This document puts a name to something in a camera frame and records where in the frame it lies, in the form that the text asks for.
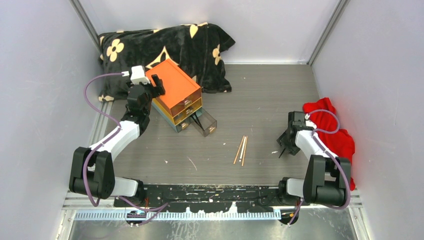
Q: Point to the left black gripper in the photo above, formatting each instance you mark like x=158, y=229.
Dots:
x=158, y=91

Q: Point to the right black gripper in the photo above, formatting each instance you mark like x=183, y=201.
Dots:
x=282, y=140

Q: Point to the orange drawer organizer box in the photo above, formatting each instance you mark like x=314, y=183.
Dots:
x=182, y=98

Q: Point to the clear bottom drawer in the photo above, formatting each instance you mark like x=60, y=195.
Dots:
x=208, y=122

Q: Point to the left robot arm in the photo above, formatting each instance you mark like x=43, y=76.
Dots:
x=92, y=170

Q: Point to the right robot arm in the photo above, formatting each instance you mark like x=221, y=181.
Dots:
x=328, y=176

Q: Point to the white makeup pencil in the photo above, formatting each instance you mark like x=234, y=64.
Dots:
x=243, y=146

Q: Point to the gold makeup pencil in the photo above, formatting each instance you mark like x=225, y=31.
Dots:
x=243, y=160

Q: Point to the red cloth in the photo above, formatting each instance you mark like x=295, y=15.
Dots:
x=340, y=143

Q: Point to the black floral plush pillow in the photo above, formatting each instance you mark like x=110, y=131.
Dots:
x=195, y=48

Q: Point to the wooden brown pencil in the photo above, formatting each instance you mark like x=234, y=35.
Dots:
x=238, y=152

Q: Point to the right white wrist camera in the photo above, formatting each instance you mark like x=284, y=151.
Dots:
x=309, y=122

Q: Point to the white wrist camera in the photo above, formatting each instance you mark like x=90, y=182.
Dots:
x=309, y=122
x=138, y=75

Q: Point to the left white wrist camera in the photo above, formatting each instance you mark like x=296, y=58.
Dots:
x=138, y=75

